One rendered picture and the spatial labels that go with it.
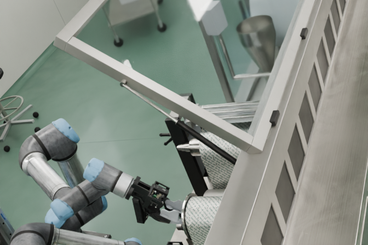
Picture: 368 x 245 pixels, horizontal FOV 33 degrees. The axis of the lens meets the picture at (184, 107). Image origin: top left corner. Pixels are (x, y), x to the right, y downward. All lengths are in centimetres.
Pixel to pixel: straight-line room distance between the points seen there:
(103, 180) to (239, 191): 71
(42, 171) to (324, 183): 102
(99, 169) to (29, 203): 286
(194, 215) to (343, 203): 52
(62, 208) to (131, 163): 264
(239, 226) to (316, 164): 49
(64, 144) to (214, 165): 63
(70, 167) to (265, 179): 123
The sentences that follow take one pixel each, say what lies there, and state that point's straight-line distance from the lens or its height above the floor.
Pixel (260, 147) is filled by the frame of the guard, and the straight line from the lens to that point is 147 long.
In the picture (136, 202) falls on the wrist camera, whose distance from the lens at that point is 203.
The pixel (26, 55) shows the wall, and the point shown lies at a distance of 692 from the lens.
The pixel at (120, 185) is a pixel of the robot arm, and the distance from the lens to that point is 199.
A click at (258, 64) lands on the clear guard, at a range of 171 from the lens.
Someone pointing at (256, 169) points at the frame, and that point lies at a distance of 143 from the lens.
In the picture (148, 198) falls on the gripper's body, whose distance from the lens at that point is 197.
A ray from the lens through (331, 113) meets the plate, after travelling 192.
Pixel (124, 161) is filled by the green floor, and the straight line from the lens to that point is 473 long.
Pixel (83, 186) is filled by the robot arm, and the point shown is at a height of 140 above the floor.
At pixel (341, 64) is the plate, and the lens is 214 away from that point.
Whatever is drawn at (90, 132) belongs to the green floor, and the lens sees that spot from 528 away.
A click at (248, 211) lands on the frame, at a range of 133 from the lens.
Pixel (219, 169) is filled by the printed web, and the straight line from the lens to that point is 208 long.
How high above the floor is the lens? 253
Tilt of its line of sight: 30 degrees down
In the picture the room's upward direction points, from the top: 22 degrees counter-clockwise
